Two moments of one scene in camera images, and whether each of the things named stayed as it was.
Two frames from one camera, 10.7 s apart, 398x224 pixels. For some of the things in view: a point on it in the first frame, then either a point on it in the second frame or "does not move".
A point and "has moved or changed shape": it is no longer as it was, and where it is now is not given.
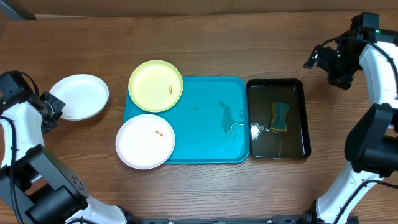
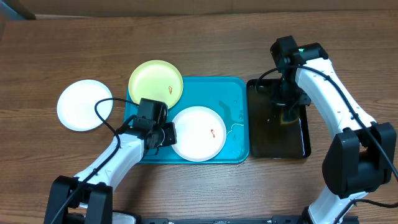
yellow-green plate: x=155 y=86 does not move
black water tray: x=278 y=127 does not move
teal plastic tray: x=210 y=121 does not move
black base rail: x=275 y=219 does not move
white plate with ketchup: x=145 y=141 has moved or changed shape
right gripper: x=325 y=58 to x=288 y=102
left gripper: x=60 y=104 to x=171 y=138
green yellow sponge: x=280 y=111 to x=289 y=115
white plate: x=84 y=96 has moved or changed shape
